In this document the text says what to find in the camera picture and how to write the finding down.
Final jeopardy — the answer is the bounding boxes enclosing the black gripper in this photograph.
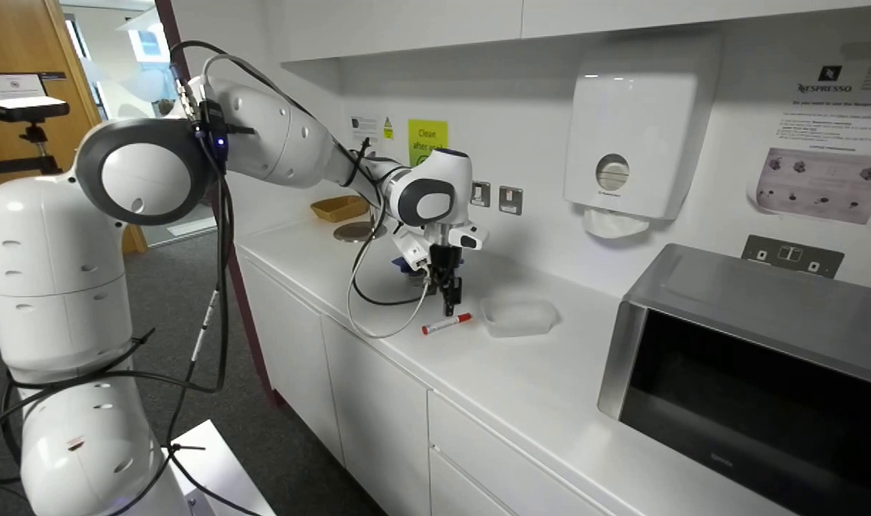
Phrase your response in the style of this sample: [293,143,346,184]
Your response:
[428,242,467,319]

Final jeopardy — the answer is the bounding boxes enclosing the white marker with red cap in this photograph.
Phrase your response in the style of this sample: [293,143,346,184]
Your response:
[418,309,475,338]

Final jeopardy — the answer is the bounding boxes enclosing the yellow sponge tray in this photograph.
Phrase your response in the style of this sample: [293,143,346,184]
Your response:
[308,191,372,227]

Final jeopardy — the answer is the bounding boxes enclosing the white panelled cabinet top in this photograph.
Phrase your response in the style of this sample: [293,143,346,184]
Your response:
[236,250,610,516]

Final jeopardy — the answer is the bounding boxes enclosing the green clean after use sign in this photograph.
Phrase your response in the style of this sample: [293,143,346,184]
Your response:
[405,114,454,169]

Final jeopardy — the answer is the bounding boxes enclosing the white paper towel dispenser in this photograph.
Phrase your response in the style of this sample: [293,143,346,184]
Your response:
[561,70,702,244]

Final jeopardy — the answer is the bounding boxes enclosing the white upper cabinets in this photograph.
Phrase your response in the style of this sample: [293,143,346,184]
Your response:
[173,0,871,67]

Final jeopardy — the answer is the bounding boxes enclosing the stainless steel microwave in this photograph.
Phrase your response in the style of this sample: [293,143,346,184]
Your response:
[596,242,871,516]

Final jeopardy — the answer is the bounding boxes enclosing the coffee capsule poster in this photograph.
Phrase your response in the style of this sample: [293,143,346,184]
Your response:
[742,41,871,229]

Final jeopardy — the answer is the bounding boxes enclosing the black tripod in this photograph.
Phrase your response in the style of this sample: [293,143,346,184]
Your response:
[14,117,54,177]

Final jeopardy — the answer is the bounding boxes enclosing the open laptop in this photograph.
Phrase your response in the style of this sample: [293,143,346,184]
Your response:
[0,70,74,124]

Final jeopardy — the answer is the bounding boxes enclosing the wooden door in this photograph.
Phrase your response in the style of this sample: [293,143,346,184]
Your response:
[0,0,106,207]

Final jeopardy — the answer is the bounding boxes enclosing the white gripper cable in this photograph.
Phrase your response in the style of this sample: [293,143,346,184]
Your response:
[346,212,432,343]

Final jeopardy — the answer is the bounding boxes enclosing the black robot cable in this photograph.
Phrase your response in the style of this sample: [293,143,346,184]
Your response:
[0,37,266,516]

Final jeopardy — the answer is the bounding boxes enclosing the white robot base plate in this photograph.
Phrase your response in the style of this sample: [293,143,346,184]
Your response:
[164,415,279,516]

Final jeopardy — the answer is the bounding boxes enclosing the silver double wall socket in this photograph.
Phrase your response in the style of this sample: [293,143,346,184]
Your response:
[740,233,848,280]

